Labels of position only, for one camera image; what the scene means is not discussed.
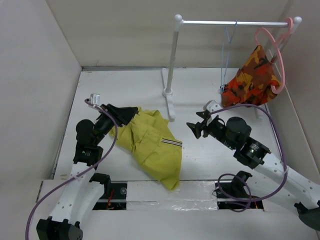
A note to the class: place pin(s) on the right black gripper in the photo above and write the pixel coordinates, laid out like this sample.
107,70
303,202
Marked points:
196,128

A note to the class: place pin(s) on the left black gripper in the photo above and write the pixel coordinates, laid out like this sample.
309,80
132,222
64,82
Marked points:
121,115

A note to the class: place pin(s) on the yellow trousers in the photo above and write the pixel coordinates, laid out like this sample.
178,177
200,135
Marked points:
153,146

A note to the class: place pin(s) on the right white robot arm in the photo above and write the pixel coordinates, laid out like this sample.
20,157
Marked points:
295,191

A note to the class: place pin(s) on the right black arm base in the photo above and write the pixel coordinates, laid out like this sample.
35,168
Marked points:
230,191

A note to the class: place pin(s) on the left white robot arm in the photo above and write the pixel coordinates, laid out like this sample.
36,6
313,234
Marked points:
84,186

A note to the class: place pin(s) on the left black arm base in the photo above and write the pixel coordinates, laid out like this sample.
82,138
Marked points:
114,193

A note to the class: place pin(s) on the pink plastic hanger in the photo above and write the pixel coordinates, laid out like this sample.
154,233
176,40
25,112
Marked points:
277,44

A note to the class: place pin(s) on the white clothes rack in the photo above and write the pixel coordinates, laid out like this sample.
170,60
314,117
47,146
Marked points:
167,73

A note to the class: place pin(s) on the orange camouflage shorts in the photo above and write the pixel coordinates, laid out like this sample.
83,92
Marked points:
252,83

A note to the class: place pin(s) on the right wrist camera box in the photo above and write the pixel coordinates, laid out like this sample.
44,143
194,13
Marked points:
211,107

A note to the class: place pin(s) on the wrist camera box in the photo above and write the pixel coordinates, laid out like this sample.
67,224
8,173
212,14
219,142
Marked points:
95,99
211,107

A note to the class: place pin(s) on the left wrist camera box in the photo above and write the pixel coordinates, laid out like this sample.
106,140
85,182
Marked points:
95,99

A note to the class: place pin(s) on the light blue wire hanger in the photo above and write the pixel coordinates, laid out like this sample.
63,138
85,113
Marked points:
225,55

